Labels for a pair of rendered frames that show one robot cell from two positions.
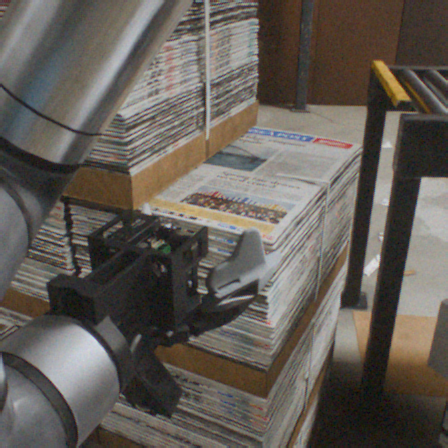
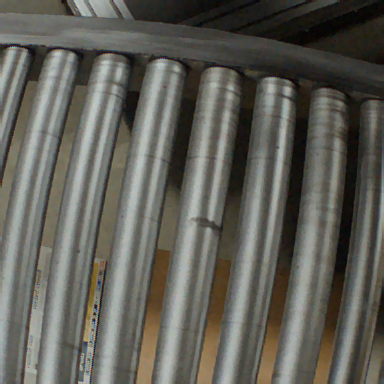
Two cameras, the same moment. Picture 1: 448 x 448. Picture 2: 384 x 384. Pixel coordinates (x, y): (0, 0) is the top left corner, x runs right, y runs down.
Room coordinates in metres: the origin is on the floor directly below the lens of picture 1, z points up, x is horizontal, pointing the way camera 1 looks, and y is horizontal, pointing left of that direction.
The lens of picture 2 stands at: (1.48, -0.75, 1.70)
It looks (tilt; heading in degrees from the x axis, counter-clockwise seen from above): 74 degrees down; 175
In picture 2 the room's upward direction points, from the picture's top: 7 degrees clockwise
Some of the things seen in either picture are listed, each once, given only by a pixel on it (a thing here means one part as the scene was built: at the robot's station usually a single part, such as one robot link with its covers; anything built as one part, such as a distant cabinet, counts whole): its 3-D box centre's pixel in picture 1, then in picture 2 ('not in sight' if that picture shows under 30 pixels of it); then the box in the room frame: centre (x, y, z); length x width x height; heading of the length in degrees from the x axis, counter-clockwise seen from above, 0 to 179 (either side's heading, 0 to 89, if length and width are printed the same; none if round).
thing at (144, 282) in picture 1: (131, 300); not in sight; (0.32, 0.07, 0.88); 0.12 x 0.08 x 0.09; 153
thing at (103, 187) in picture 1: (75, 154); not in sight; (0.69, 0.20, 0.86); 0.29 x 0.16 x 0.04; 65
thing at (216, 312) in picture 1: (208, 302); not in sight; (0.35, 0.01, 0.86); 0.09 x 0.05 x 0.02; 127
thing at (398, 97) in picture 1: (388, 81); not in sight; (1.34, -0.40, 0.81); 0.43 x 0.03 x 0.02; 173
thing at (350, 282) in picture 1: (362, 213); not in sight; (1.57, -0.45, 0.34); 0.06 x 0.06 x 0.68; 83
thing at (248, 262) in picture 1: (248, 257); not in sight; (0.39, -0.02, 0.88); 0.09 x 0.03 x 0.06; 127
